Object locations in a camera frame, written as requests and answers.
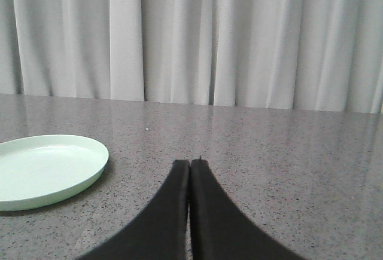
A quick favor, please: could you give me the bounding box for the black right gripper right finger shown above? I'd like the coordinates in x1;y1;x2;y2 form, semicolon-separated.
190;159;302;259

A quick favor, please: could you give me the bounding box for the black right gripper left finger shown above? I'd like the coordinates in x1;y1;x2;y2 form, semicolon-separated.
81;160;190;259

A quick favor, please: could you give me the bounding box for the mint green round plate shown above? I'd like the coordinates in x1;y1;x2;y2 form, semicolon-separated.
1;134;109;212

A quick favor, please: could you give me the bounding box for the white pleated curtain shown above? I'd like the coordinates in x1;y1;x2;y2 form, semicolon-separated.
1;0;382;112

